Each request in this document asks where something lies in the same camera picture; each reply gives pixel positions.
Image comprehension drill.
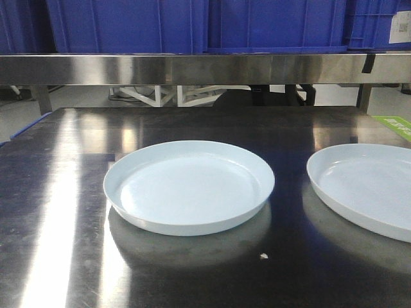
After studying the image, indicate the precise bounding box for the large blue crate centre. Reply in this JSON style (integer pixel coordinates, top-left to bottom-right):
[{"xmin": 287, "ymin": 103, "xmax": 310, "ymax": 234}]
[{"xmin": 46, "ymin": 1, "xmax": 346, "ymax": 55}]

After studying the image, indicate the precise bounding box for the stainless steel shelf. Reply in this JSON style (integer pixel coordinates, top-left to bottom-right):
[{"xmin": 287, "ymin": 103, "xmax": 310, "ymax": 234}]
[{"xmin": 1, "ymin": 51, "xmax": 410, "ymax": 112}]

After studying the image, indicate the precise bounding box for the black chair behind table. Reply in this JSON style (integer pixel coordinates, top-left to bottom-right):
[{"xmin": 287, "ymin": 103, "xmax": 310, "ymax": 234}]
[{"xmin": 213, "ymin": 84, "xmax": 316, "ymax": 108}]

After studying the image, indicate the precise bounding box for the light blue plate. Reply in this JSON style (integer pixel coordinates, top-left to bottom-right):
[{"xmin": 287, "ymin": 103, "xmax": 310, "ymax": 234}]
[
  {"xmin": 306, "ymin": 144, "xmax": 410, "ymax": 243},
  {"xmin": 103, "ymin": 141, "xmax": 275, "ymax": 236}
]

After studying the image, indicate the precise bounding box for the black tape strip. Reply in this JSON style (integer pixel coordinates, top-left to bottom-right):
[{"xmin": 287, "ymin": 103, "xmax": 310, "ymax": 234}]
[{"xmin": 362, "ymin": 54, "xmax": 376, "ymax": 74}]

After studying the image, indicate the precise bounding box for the blue crate left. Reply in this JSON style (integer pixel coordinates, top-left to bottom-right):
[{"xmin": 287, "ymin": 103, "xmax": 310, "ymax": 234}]
[{"xmin": 1, "ymin": 0, "xmax": 56, "ymax": 55}]

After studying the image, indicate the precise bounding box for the green floor sign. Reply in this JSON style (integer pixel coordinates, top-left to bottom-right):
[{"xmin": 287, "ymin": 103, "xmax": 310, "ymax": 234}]
[{"xmin": 372, "ymin": 115, "xmax": 411, "ymax": 142}]

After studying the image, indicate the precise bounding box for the white metal frame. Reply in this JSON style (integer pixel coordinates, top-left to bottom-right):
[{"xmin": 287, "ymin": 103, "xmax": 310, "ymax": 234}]
[{"xmin": 108, "ymin": 85, "xmax": 225, "ymax": 108}]

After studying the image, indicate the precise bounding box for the white paper label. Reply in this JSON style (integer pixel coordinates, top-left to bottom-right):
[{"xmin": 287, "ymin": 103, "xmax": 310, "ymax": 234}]
[{"xmin": 389, "ymin": 11, "xmax": 410, "ymax": 44}]

